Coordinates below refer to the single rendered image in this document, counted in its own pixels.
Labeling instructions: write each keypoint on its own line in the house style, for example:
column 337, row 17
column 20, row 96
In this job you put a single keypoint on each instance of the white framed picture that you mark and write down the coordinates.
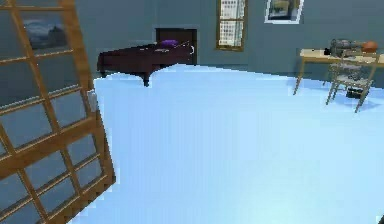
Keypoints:
column 284, row 10

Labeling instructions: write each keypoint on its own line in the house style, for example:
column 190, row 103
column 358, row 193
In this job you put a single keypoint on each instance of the purple pillow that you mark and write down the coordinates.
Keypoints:
column 169, row 42

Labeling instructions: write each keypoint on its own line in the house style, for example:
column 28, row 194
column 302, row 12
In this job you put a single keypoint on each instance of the black box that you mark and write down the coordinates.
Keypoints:
column 354, row 93

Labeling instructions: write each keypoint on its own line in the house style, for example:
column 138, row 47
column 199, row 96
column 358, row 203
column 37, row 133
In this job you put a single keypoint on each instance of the wooden glass pane door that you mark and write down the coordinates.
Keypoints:
column 50, row 133

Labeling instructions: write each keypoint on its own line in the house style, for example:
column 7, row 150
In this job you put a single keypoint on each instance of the light wooden table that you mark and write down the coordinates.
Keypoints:
column 316, row 56

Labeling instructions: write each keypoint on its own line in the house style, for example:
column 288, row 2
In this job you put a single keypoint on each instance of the wooden framed window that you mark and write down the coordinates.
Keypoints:
column 231, row 25

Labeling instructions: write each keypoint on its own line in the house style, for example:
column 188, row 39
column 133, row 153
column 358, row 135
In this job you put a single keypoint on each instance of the wooden chair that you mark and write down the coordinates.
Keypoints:
column 350, row 75

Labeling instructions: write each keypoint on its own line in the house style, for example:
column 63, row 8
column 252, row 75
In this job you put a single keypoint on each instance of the orange ball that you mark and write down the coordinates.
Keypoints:
column 369, row 46

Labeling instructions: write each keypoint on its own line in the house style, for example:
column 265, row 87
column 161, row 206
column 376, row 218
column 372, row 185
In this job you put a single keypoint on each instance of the grey metal appliance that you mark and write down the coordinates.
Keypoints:
column 343, row 46

